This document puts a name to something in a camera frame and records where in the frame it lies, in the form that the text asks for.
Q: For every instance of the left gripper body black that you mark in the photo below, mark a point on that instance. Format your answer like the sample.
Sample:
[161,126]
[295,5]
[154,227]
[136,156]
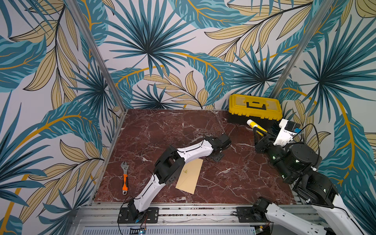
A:
[219,156]

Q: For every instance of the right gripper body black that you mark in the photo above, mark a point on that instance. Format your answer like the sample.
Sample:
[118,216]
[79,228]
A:
[265,141]

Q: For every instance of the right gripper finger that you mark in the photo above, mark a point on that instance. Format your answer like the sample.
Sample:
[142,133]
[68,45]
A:
[258,135]
[273,130]

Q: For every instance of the manila paper envelope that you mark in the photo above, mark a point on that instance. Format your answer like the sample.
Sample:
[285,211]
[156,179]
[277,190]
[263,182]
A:
[189,176]

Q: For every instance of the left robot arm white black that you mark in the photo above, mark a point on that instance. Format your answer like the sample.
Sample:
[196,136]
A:
[169,166]

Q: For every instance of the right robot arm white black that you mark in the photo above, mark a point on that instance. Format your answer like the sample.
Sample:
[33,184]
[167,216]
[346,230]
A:
[297,164]

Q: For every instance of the yellow black toolbox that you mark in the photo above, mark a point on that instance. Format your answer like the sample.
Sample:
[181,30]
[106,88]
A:
[263,111]

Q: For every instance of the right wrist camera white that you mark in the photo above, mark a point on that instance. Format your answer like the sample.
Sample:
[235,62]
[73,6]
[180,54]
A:
[289,130]

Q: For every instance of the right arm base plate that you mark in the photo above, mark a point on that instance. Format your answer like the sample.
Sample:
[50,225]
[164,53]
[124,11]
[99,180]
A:
[251,215]

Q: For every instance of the orange handled wrench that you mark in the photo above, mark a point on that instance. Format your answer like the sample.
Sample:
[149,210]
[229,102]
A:
[125,187]

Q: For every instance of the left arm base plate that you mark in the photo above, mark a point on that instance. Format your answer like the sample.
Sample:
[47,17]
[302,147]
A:
[131,216]

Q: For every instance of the aluminium front rail frame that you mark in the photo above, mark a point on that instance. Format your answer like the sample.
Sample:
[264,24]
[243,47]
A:
[171,218]

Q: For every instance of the right corner aluminium post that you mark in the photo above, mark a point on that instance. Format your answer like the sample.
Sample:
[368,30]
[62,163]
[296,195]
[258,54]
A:
[312,27]

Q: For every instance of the corner aluminium post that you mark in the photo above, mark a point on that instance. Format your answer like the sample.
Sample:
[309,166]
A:
[312,27]
[82,25]

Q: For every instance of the left corner aluminium post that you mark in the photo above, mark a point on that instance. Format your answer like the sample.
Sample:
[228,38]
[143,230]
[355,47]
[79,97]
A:
[82,25]

